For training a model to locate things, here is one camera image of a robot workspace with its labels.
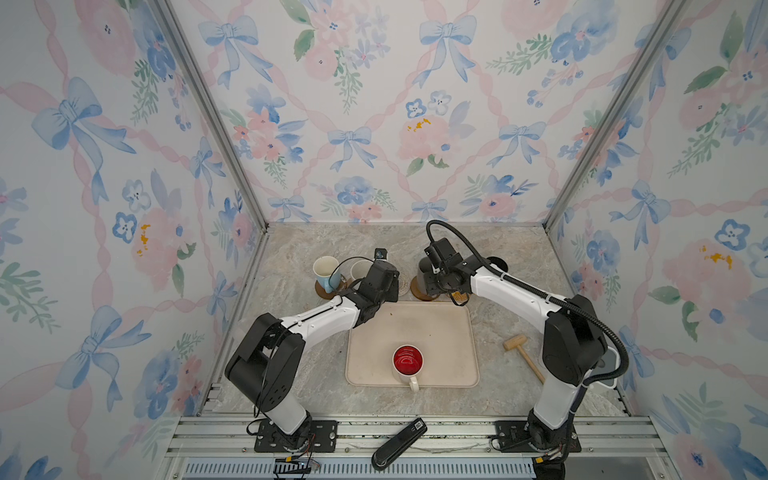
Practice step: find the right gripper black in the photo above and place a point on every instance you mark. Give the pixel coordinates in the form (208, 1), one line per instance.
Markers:
(429, 282)

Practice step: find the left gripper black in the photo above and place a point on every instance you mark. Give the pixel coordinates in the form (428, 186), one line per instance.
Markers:
(393, 295)

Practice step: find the grey mug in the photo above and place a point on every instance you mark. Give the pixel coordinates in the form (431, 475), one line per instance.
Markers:
(425, 269)

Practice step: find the plain round wooden coaster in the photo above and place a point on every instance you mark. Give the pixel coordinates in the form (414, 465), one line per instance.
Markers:
(433, 289)

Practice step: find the black mug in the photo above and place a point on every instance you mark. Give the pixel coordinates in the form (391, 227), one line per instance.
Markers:
(498, 263)

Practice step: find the light blue mug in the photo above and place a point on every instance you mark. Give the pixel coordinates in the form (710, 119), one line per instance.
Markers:
(327, 273)

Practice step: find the multicolour woven rope coaster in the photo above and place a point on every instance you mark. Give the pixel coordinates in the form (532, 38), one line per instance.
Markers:
(404, 286)

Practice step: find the yellow mug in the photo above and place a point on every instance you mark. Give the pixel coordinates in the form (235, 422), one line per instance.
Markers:
(460, 298)

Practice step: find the scratched dark wooden coaster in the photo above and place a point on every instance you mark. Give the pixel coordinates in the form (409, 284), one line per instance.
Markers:
(320, 290)

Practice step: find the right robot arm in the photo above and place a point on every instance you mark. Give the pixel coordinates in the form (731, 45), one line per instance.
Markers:
(578, 349)

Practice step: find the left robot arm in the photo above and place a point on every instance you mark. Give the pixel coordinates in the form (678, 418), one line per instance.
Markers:
(265, 363)

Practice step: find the beige serving tray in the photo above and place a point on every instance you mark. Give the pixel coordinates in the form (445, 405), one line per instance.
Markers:
(440, 330)

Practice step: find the red interior white mug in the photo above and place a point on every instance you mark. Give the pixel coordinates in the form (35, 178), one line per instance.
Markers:
(407, 364)

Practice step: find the wooden mallet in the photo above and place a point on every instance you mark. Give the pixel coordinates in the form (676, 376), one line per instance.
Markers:
(517, 343)

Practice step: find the black handheld device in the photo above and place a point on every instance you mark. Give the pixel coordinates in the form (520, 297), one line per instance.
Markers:
(393, 448)

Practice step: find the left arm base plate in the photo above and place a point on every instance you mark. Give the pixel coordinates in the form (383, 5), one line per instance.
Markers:
(316, 436)

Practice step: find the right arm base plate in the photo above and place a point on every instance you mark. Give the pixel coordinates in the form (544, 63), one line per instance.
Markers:
(522, 436)

